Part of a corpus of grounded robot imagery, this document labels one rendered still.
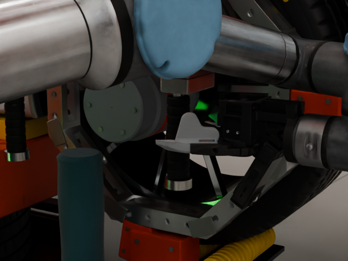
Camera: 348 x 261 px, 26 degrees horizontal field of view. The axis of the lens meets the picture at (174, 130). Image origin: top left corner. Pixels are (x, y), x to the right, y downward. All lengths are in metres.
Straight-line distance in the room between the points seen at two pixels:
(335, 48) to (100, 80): 0.44
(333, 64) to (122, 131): 0.43
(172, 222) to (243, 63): 0.56
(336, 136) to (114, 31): 0.46
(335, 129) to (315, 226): 2.24
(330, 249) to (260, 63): 2.07
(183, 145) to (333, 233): 2.15
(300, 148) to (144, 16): 0.45
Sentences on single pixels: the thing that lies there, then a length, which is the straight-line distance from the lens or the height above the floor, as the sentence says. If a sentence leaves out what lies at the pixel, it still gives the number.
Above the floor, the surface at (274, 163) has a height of 0.81.
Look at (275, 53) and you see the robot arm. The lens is 1.02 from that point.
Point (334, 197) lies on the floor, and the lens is 3.67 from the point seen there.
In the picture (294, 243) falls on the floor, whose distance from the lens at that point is 3.07.
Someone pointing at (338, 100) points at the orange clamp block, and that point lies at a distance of 1.28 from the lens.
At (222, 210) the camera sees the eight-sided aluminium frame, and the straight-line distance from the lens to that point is 1.42.
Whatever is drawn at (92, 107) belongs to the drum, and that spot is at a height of 0.84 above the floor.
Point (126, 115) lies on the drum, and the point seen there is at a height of 0.84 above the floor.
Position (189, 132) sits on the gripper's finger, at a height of 0.86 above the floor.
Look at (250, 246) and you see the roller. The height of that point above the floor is 0.53.
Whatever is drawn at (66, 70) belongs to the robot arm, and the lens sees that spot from 0.66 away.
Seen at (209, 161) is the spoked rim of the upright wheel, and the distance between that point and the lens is 1.52.
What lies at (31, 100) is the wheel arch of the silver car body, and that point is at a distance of 1.76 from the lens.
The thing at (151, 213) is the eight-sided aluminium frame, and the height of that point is 0.61.
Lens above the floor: 1.10
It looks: 13 degrees down
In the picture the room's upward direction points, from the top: straight up
